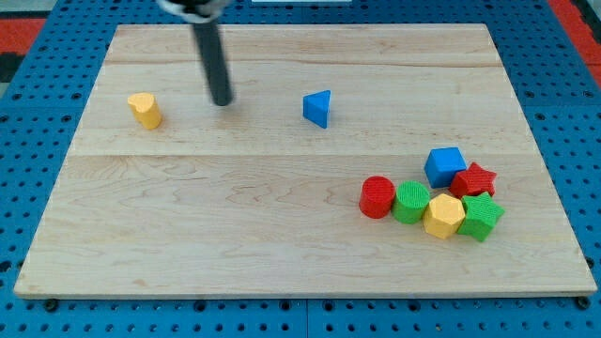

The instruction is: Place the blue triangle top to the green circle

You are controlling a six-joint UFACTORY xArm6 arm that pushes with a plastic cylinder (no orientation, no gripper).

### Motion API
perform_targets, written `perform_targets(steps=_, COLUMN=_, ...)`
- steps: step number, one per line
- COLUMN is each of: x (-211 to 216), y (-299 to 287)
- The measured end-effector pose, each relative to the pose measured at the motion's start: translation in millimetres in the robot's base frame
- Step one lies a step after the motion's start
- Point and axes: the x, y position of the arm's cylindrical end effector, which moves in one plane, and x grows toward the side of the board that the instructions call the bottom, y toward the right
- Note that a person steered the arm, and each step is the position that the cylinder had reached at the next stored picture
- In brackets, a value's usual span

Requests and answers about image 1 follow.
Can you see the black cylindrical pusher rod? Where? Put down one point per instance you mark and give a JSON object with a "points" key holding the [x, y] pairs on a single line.
{"points": [[209, 45]]}

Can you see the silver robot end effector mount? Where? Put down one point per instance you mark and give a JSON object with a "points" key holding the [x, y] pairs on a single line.
{"points": [[194, 11]]}

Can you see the blue triangle block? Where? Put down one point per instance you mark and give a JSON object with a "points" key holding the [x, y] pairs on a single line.
{"points": [[316, 108]]}

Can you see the yellow heart block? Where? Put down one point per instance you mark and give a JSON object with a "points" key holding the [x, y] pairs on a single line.
{"points": [[145, 109]]}

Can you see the wooden board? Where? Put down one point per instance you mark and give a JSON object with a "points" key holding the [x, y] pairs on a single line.
{"points": [[253, 201]]}

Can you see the red cylinder block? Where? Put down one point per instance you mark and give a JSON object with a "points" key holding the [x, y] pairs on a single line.
{"points": [[377, 197]]}

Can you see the green cylinder block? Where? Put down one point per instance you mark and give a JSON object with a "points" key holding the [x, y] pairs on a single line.
{"points": [[410, 202]]}

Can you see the blue cube block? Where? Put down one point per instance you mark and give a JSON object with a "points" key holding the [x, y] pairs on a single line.
{"points": [[441, 166]]}

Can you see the yellow hexagon block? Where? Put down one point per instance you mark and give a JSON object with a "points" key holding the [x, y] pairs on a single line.
{"points": [[443, 216]]}

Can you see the red star block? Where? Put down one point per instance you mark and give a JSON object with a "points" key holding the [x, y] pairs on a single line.
{"points": [[473, 181]]}

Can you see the green star block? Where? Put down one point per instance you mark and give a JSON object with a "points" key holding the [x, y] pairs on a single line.
{"points": [[481, 216]]}

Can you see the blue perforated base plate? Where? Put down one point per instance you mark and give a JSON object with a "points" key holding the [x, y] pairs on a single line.
{"points": [[47, 95]]}

